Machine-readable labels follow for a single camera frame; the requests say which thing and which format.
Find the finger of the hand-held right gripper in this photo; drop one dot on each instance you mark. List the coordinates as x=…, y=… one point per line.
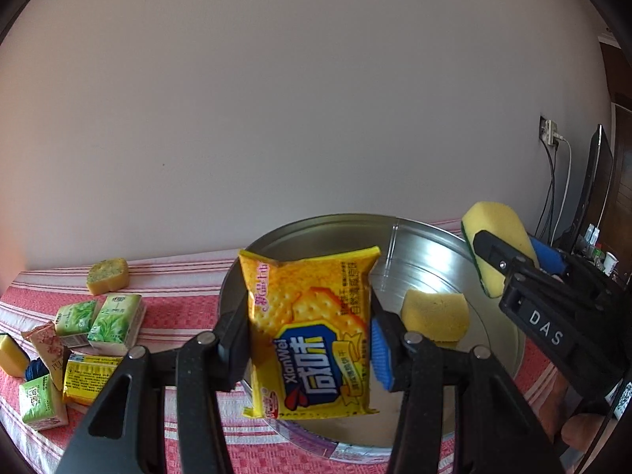
x=501, y=254
x=548, y=256

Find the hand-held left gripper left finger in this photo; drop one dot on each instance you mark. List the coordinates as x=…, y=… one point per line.
x=234, y=335

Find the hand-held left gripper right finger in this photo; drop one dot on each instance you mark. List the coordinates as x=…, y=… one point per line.
x=382, y=355

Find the yellow sponge with green backing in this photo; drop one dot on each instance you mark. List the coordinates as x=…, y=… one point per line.
x=12, y=355
x=486, y=217

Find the round blue cookie tin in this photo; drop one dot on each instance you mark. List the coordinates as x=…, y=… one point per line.
x=429, y=266

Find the yellow cracker packet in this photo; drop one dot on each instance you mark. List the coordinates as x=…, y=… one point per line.
x=306, y=316

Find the green tissue pack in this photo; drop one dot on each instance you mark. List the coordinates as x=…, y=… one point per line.
x=116, y=326
x=42, y=400
x=75, y=318

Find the red snack packet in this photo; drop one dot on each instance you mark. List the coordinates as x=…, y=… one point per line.
x=47, y=345

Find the person's right hand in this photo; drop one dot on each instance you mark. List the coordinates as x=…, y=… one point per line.
x=585, y=432

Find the white paper cup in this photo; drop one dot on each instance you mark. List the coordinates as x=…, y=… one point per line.
x=612, y=260

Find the red striped bed sheet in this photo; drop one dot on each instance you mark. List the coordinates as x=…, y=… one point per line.
x=173, y=286

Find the black flat monitor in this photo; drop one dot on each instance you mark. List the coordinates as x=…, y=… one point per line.
x=595, y=182

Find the yellow sponge with speckled top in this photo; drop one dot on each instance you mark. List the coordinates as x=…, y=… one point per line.
x=107, y=276

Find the yellow packet with black print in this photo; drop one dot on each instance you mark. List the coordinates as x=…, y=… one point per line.
x=89, y=380

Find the dark blue yarn ball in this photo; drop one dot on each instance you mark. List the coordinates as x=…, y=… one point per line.
x=34, y=370

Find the white wall socket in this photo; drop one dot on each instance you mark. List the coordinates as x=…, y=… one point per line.
x=547, y=128

